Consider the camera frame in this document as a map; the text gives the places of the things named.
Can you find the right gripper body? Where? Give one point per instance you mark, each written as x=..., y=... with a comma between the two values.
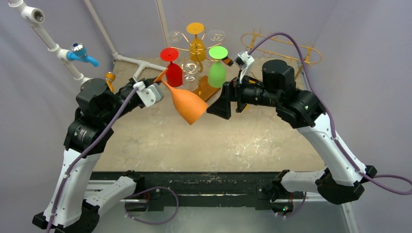
x=234, y=95

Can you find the gold wire wine glass rack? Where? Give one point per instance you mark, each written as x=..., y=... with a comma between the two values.
x=204, y=90

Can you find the orange plastic goblet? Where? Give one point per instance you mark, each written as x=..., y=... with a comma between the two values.
x=188, y=105

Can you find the green plastic cup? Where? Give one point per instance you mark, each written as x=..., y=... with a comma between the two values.
x=217, y=72

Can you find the red plastic goblet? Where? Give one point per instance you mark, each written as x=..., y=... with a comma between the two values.
x=174, y=74

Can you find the yellow plastic goblet front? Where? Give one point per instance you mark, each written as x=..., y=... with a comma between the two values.
x=197, y=49

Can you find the ribbed clear wine glass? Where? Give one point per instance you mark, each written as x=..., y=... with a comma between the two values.
x=216, y=35

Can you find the gold wall hook rack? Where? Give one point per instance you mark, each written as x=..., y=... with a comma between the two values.
x=280, y=47

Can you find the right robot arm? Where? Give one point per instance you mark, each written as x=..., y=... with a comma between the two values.
x=343, y=177

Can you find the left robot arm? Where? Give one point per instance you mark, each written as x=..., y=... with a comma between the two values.
x=70, y=211

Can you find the orange brass tap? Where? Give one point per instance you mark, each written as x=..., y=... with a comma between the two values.
x=110, y=78

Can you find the black orange hex key set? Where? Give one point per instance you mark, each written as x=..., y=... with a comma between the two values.
x=228, y=61

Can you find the blue tap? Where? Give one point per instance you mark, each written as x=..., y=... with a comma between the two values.
x=78, y=52

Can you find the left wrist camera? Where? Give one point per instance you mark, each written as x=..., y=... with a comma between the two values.
x=149, y=95

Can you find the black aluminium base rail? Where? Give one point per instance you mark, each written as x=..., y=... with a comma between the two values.
x=216, y=189

